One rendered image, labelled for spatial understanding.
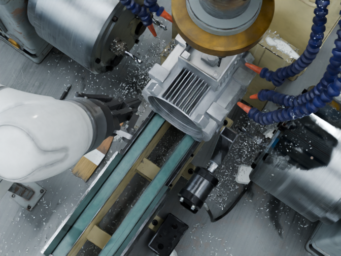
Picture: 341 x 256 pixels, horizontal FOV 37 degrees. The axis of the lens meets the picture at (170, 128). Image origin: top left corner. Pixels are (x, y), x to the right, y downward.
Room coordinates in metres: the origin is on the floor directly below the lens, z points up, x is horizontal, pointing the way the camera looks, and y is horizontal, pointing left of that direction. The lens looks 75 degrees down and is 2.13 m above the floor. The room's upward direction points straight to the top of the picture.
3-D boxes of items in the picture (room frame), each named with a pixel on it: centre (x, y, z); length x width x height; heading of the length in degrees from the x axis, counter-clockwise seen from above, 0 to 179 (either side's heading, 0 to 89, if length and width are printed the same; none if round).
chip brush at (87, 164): (0.31, 0.19, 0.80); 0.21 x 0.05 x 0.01; 146
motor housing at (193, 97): (0.41, -0.07, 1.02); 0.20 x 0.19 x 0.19; 145
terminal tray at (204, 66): (0.44, -0.09, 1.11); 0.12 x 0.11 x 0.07; 145
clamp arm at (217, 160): (0.22, -0.10, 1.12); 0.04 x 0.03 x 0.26; 145
